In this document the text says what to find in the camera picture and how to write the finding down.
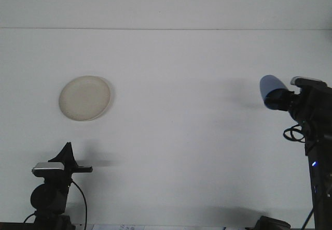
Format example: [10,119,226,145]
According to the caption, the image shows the pale blue cup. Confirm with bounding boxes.
[259,74,289,111]

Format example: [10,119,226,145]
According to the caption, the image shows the pale round plate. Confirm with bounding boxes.
[59,75,114,122]

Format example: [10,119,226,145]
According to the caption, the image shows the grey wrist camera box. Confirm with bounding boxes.
[32,162,65,177]
[290,76,327,86]

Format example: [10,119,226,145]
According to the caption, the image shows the long black arm cable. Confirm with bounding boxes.
[69,180,88,228]

